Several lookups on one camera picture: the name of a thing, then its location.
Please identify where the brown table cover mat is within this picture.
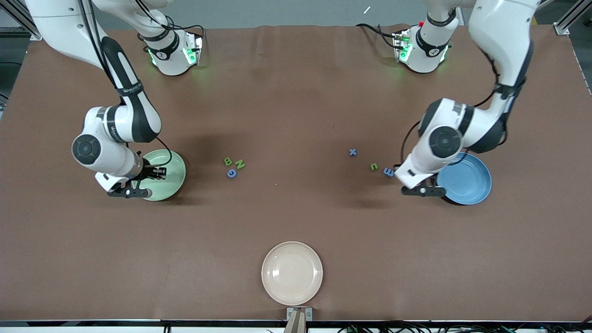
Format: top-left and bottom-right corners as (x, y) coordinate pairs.
(0, 24), (592, 322)

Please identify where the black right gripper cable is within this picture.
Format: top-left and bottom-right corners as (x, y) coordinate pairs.
(79, 0), (173, 167)

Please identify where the beige plate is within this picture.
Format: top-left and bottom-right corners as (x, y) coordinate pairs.
(261, 241), (323, 306)

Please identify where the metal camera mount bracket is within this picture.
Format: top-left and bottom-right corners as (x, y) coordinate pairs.
(286, 307), (313, 333)

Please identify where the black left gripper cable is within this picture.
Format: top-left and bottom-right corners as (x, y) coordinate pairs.
(400, 46), (507, 167)

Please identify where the blue plate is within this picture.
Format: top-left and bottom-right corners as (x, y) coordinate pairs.
(436, 153), (493, 205)

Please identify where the black arm base cable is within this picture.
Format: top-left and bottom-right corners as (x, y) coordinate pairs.
(355, 23), (399, 49)
(137, 0), (206, 40)

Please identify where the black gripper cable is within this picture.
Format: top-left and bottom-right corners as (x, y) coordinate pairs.
(79, 0), (173, 167)
(400, 46), (507, 167)

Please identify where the aluminium frame post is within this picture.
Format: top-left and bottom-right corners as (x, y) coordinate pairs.
(0, 0), (44, 41)
(554, 0), (592, 36)

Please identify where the pale green plate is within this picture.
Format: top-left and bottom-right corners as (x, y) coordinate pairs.
(134, 149), (186, 202)

